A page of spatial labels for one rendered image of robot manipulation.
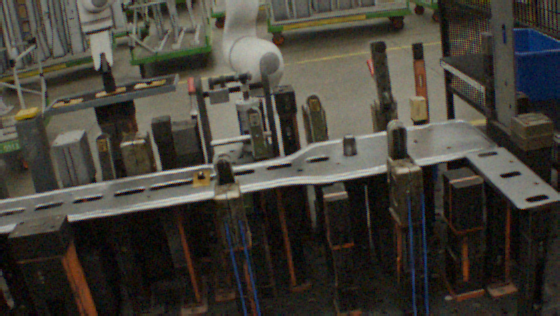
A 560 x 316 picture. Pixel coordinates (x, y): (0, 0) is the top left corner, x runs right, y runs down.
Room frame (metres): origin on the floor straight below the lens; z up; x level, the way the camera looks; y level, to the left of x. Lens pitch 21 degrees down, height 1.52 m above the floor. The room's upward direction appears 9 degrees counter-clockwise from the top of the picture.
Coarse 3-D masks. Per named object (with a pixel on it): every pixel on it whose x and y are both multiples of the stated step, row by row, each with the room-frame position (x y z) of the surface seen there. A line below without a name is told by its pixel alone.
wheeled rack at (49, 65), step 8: (40, 16) 9.02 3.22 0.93; (48, 16) 9.03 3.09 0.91; (112, 32) 9.13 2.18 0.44; (88, 48) 8.62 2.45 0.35; (112, 48) 8.66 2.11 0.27; (72, 56) 8.49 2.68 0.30; (80, 56) 8.27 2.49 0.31; (88, 56) 8.28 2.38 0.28; (32, 64) 8.67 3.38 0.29; (48, 64) 8.23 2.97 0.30; (56, 64) 8.21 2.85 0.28; (64, 64) 8.15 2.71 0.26; (72, 64) 8.16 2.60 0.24; (80, 64) 8.17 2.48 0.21; (8, 72) 8.23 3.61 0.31; (16, 72) 8.20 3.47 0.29; (24, 72) 8.16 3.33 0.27; (32, 72) 8.11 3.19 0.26; (48, 72) 8.13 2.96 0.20; (0, 80) 8.07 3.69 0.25; (8, 80) 8.08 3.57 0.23
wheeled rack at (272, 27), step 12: (396, 0) 8.62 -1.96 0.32; (312, 12) 8.37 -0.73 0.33; (324, 12) 8.32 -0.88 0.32; (336, 12) 8.31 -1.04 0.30; (348, 12) 8.07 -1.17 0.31; (360, 12) 8.06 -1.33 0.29; (372, 12) 8.03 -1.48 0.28; (384, 12) 7.94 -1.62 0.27; (396, 12) 7.94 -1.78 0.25; (408, 12) 7.93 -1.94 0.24; (276, 24) 8.08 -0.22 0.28; (288, 24) 8.00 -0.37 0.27; (300, 24) 7.96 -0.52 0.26; (312, 24) 7.95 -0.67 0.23; (324, 24) 7.96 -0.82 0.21; (396, 24) 8.08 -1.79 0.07; (276, 36) 8.05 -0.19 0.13
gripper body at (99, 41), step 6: (102, 30) 1.61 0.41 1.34; (90, 36) 1.60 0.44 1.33; (96, 36) 1.60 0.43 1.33; (102, 36) 1.60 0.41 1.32; (108, 36) 1.63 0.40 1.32; (90, 42) 1.60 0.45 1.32; (96, 42) 1.59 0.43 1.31; (102, 42) 1.60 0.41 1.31; (108, 42) 1.61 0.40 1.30; (96, 48) 1.59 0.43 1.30; (102, 48) 1.60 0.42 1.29; (108, 48) 1.60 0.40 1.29; (96, 54) 1.59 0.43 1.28; (108, 54) 1.60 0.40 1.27; (96, 60) 1.59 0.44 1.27; (108, 60) 1.60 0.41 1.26; (96, 66) 1.59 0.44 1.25; (102, 66) 1.63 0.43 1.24
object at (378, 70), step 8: (384, 40) 1.48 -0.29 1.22; (376, 48) 1.45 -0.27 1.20; (384, 48) 1.45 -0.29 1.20; (376, 56) 1.49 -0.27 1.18; (384, 56) 1.48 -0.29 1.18; (376, 64) 1.47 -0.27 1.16; (384, 64) 1.48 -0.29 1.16; (376, 72) 1.47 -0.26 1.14; (384, 72) 1.48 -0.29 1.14; (376, 80) 1.47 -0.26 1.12; (384, 80) 1.48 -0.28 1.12; (376, 88) 1.48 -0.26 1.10; (384, 88) 1.47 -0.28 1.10; (392, 96) 1.46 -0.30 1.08; (392, 104) 1.46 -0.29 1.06
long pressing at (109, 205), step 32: (416, 128) 1.42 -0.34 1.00; (448, 128) 1.39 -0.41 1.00; (288, 160) 1.34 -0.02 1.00; (352, 160) 1.28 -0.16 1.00; (384, 160) 1.25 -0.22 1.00; (416, 160) 1.23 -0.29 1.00; (448, 160) 1.21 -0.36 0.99; (64, 192) 1.36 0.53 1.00; (96, 192) 1.33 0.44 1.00; (160, 192) 1.27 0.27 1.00; (192, 192) 1.24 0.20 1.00; (0, 224) 1.22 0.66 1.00
